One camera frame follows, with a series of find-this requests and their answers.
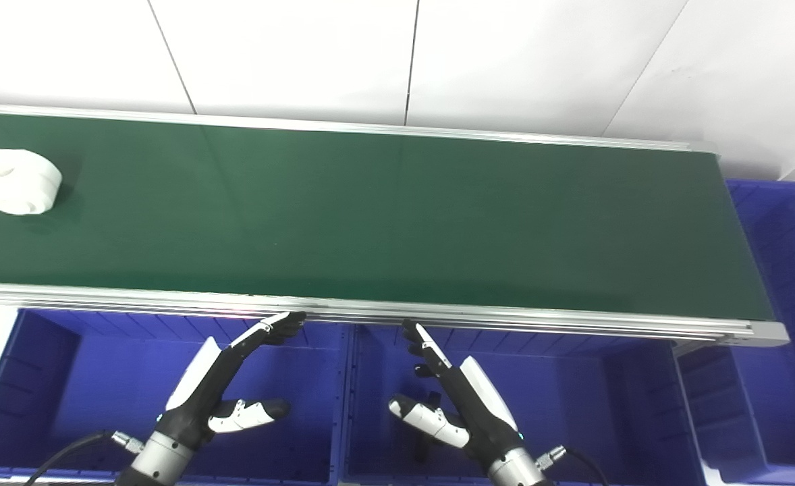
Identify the green conveyor belt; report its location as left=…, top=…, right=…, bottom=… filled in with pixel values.
left=0, top=103, right=790, bottom=349

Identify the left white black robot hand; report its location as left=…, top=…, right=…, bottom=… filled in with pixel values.
left=157, top=311, right=308, bottom=451

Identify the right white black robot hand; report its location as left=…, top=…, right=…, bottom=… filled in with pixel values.
left=389, top=320, right=524, bottom=468

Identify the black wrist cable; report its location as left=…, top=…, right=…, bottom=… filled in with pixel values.
left=536, top=445, right=609, bottom=486
left=23, top=430, right=146, bottom=486

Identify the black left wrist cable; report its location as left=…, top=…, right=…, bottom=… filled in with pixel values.
left=23, top=430, right=146, bottom=486

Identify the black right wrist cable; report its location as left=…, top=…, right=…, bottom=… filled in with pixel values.
left=536, top=445, right=609, bottom=486

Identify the white round part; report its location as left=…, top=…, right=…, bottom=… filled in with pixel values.
left=0, top=148, right=63, bottom=216

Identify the blue plastic bin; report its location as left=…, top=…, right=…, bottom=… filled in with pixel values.
left=342, top=324, right=710, bottom=486
left=674, top=178, right=795, bottom=486
left=0, top=307, right=352, bottom=486

